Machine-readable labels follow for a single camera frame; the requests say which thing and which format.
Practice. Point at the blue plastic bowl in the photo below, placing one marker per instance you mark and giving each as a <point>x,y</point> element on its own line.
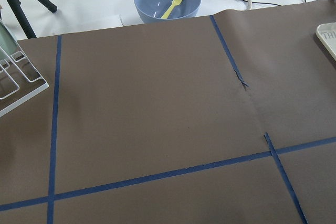
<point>151,11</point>

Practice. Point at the yellow plastic fork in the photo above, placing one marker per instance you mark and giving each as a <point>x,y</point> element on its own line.
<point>167,13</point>

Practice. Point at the cream bear tray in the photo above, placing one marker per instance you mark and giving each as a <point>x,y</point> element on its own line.
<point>326,34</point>

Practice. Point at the white wire dish rack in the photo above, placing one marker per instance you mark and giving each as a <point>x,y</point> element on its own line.
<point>20,79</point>

